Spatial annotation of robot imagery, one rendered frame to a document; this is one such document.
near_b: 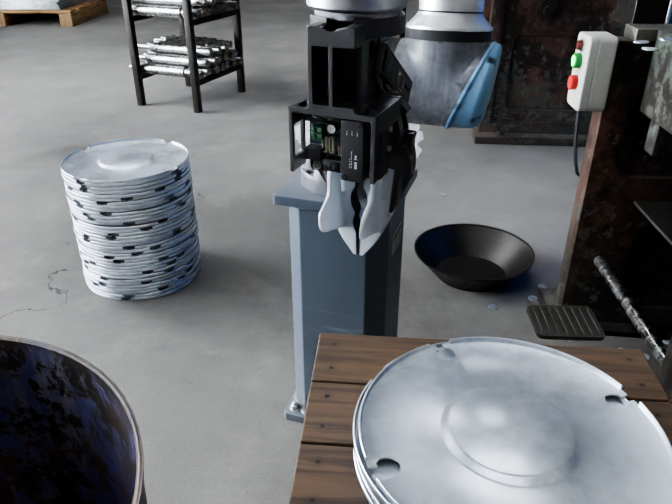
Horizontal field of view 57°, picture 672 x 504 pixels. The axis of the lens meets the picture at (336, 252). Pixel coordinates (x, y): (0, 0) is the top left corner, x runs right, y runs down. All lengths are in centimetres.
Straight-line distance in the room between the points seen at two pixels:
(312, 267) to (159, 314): 61
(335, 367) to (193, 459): 46
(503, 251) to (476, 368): 103
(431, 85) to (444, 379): 39
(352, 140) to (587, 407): 38
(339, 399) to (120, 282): 94
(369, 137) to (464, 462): 31
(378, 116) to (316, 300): 60
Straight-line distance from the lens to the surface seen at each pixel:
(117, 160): 156
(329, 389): 72
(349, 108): 46
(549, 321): 122
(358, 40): 46
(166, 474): 114
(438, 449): 62
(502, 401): 67
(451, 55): 85
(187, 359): 136
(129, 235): 149
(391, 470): 60
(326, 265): 98
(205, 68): 306
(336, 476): 63
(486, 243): 174
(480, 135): 262
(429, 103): 87
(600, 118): 131
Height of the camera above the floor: 83
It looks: 29 degrees down
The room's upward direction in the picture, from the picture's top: straight up
